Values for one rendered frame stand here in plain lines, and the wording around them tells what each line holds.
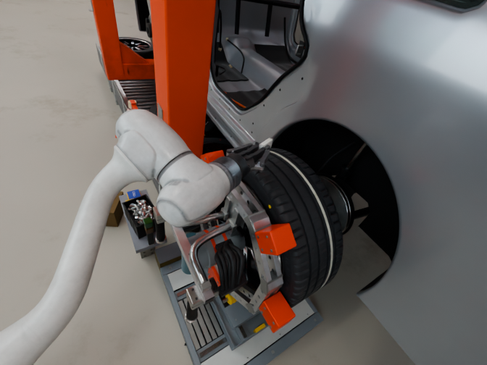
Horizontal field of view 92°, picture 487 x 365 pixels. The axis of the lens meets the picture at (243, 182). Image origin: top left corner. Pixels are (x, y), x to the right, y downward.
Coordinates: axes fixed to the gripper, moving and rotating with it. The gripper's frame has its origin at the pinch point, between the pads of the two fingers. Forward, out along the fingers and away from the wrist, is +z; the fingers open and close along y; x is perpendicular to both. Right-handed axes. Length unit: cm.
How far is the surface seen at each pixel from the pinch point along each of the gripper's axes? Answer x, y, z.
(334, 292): -130, 50, 65
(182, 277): -114, -42, 0
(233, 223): -25.3, -0.5, -13.6
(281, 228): -13.6, 16.7, -16.7
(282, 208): -13.4, 13.4, -9.2
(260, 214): -16.3, 8.1, -12.6
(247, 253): -52, 2, -2
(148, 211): -62, -60, -6
